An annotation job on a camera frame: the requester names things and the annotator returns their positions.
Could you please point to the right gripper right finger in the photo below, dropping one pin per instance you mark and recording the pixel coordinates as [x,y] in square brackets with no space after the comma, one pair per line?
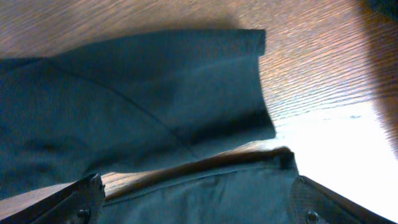
[311,202]

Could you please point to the black leggings red waistband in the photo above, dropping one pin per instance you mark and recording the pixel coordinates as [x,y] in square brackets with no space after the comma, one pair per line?
[148,102]

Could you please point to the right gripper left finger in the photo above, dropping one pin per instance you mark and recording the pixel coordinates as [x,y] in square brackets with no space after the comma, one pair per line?
[79,203]

